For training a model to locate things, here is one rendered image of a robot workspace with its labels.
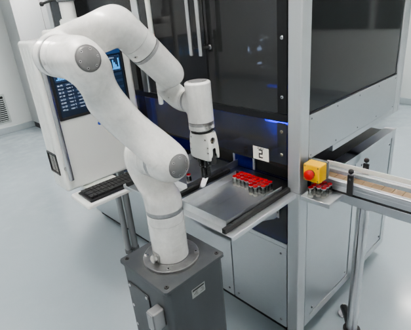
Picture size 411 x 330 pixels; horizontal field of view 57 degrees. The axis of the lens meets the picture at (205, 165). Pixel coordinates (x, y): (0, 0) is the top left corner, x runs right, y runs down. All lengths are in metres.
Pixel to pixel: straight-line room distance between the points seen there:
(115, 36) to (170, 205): 0.51
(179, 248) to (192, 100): 0.47
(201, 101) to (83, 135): 0.97
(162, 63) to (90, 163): 1.12
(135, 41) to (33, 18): 5.29
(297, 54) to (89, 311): 1.88
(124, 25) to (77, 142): 1.12
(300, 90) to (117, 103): 0.73
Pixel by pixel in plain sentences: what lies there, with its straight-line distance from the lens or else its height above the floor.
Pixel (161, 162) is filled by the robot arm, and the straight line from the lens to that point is 1.04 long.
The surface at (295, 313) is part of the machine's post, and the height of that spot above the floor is 0.23.
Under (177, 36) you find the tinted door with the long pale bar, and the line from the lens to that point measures 1.87.
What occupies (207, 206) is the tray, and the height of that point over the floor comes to 0.88.
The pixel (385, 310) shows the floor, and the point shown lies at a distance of 2.43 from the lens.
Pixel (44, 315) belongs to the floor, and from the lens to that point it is 2.62.
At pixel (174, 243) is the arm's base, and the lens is 1.22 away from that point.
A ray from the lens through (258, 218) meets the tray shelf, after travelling 1.44.
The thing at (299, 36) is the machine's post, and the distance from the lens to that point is 1.42.
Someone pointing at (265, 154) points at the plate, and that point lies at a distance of 1.62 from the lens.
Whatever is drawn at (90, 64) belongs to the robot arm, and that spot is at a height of 1.54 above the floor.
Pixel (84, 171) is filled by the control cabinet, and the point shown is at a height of 0.88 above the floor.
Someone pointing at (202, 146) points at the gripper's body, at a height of 1.21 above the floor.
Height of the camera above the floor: 1.65
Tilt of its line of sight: 24 degrees down
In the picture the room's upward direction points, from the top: 5 degrees counter-clockwise
